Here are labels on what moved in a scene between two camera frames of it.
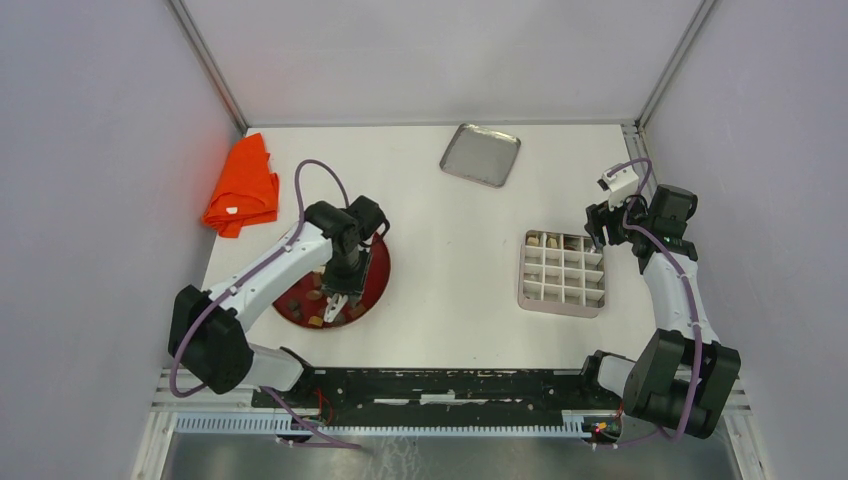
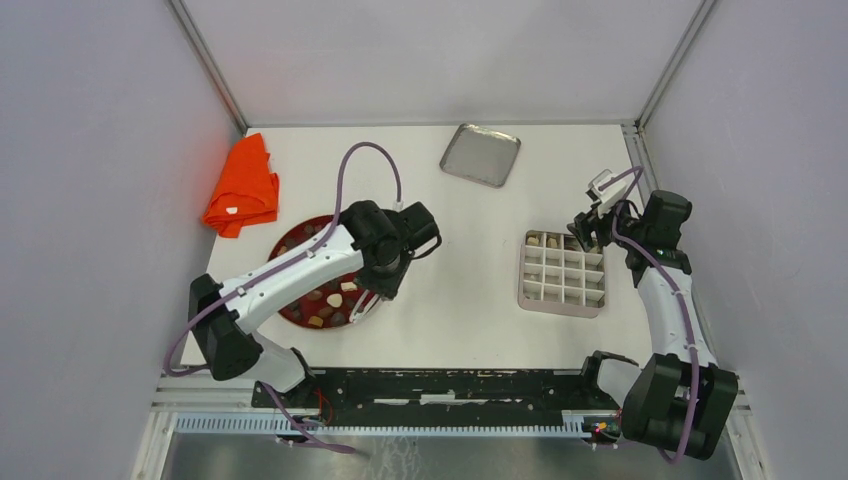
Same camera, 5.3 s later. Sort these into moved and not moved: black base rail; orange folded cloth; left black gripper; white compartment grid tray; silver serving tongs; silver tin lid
Moved: silver serving tongs; left black gripper
Not moved: orange folded cloth; silver tin lid; black base rail; white compartment grid tray
